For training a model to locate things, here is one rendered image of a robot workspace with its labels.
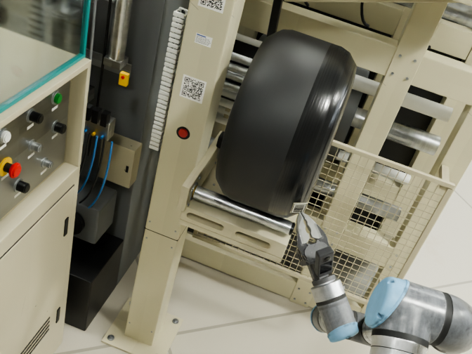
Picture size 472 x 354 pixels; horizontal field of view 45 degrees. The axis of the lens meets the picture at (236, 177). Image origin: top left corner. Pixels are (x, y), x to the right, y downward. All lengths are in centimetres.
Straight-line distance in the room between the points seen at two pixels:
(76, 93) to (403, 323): 110
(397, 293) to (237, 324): 156
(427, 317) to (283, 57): 78
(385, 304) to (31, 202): 103
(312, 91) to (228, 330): 143
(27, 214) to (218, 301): 132
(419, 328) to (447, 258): 245
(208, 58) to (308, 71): 31
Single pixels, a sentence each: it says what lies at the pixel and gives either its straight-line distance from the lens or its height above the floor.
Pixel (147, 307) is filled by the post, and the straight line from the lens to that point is 239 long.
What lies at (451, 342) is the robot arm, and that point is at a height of 119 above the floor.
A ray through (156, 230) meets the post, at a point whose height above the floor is 63.
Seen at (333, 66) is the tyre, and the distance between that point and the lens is 164.
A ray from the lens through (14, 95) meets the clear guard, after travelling 147.
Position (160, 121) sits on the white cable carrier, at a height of 106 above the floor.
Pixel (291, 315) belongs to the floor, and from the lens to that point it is 286.
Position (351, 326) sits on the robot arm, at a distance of 170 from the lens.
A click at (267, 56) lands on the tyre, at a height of 141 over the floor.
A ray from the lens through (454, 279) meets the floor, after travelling 356.
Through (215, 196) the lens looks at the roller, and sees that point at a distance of 185.
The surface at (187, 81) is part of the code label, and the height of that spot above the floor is 124.
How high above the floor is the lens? 203
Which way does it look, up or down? 34 degrees down
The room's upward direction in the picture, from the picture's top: 17 degrees clockwise
